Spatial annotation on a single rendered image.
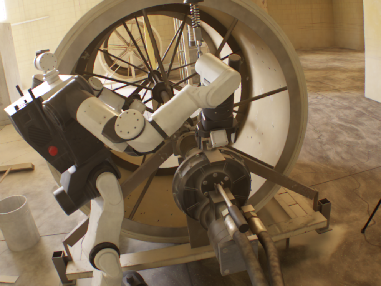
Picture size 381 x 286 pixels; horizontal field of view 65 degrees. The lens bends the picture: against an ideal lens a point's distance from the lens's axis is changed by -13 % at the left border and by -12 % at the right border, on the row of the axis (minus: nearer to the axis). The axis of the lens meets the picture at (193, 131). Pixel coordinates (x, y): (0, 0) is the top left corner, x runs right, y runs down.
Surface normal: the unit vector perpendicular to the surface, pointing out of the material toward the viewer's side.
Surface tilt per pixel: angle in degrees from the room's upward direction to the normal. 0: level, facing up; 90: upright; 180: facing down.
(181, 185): 74
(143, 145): 137
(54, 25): 90
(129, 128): 47
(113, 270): 90
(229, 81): 113
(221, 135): 55
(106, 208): 90
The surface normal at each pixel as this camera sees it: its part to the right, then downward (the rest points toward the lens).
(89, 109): -0.27, -0.39
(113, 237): 0.55, 0.22
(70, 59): 0.18, 0.30
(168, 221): 0.11, -0.95
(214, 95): 0.57, 0.56
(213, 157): -0.11, -0.94
